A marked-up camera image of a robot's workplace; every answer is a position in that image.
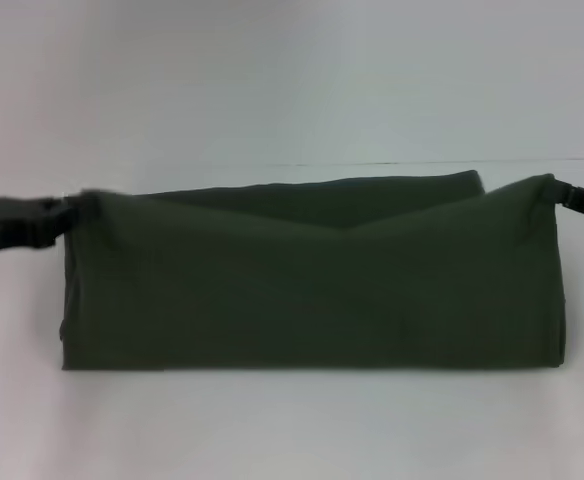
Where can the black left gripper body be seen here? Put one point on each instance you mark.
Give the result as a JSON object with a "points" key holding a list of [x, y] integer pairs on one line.
{"points": [[17, 225]]}

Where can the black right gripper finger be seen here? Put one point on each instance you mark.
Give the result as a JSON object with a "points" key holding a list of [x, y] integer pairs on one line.
{"points": [[554, 192]]}

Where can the dark green shirt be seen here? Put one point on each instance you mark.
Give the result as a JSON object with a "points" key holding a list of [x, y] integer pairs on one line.
{"points": [[312, 290]]}

